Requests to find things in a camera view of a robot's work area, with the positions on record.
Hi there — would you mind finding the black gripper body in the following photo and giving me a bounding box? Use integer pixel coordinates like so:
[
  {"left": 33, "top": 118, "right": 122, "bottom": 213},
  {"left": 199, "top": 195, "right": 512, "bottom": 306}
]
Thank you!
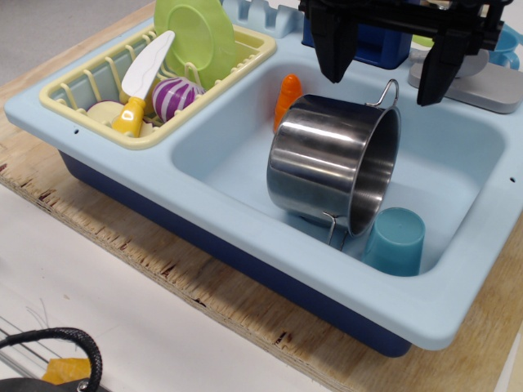
[{"left": 298, "top": 1, "right": 505, "bottom": 55}]

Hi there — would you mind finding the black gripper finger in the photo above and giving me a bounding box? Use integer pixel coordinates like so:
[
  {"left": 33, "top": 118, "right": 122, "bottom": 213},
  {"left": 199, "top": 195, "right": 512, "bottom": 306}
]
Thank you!
[
  {"left": 306, "top": 3, "right": 359, "bottom": 83},
  {"left": 417, "top": 30, "right": 472, "bottom": 106}
]

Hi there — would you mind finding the stainless steel pot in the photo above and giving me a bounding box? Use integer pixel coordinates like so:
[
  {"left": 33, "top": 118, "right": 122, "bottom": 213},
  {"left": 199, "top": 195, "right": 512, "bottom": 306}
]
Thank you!
[{"left": 266, "top": 79, "right": 401, "bottom": 238}]

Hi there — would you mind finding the light blue toy sink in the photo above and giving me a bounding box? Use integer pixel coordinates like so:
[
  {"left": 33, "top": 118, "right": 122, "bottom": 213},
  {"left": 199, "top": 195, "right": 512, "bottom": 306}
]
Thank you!
[{"left": 4, "top": 22, "right": 522, "bottom": 356}]

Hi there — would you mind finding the green plastic dish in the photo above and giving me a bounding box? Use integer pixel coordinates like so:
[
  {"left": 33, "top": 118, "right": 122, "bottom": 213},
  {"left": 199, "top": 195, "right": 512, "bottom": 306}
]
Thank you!
[{"left": 412, "top": 34, "right": 434, "bottom": 47}]

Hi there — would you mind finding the blue plastic mug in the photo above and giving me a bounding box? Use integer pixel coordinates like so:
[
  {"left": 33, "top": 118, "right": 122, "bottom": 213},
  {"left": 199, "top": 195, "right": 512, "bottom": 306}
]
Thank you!
[{"left": 489, "top": 24, "right": 522, "bottom": 70}]

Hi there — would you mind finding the grey toy faucet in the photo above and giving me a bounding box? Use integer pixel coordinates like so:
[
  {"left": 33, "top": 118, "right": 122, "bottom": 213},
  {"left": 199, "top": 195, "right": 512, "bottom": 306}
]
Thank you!
[{"left": 408, "top": 47, "right": 523, "bottom": 115}]

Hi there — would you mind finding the light blue utensil holder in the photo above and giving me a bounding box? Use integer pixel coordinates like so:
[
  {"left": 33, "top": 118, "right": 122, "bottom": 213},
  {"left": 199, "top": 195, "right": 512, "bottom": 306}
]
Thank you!
[{"left": 221, "top": 0, "right": 304, "bottom": 39}]

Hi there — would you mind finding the orange toy carrot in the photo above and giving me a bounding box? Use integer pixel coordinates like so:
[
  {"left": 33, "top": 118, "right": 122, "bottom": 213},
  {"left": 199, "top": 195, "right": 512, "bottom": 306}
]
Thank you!
[{"left": 273, "top": 73, "right": 303, "bottom": 132}]

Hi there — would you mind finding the green plastic plate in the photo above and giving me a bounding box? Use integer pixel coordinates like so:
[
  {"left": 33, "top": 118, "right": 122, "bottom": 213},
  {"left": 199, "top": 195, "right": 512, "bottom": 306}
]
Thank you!
[{"left": 154, "top": 0, "right": 237, "bottom": 90}]

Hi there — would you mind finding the purple striped toy onion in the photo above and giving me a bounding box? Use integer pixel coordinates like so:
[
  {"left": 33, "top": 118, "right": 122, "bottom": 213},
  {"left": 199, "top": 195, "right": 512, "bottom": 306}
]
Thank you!
[{"left": 152, "top": 77, "right": 206, "bottom": 123}]

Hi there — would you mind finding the teal plastic cup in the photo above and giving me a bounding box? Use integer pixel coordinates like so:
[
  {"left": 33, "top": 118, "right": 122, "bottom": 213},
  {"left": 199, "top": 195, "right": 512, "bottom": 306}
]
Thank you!
[{"left": 361, "top": 207, "right": 426, "bottom": 277}]

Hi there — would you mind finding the white yellow toy knife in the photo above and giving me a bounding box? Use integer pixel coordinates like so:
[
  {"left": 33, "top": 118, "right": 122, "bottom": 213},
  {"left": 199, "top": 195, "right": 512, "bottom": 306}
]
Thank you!
[{"left": 112, "top": 30, "right": 176, "bottom": 138}]

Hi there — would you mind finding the pale yellow small plate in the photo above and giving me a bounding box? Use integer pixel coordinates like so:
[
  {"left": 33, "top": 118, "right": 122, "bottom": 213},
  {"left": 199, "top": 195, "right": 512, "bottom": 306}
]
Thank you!
[{"left": 87, "top": 100, "right": 154, "bottom": 137}]

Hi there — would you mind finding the pale yellow dish rack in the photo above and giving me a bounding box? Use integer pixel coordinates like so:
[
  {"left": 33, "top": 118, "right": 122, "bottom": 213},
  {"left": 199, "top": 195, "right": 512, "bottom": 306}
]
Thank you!
[{"left": 39, "top": 23, "right": 277, "bottom": 149}]

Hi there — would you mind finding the plywood board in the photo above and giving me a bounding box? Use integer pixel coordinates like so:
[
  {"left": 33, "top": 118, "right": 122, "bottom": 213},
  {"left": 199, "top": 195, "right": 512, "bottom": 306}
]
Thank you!
[{"left": 0, "top": 0, "right": 523, "bottom": 392}]

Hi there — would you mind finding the yellow tape piece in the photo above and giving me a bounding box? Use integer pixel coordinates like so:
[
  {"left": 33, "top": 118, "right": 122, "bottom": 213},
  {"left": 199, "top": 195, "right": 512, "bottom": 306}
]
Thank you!
[{"left": 42, "top": 358, "right": 91, "bottom": 385}]

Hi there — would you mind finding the black braided cable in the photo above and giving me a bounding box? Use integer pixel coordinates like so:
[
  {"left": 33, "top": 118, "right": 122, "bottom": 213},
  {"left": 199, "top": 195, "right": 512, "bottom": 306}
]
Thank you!
[{"left": 0, "top": 327, "right": 103, "bottom": 391}]

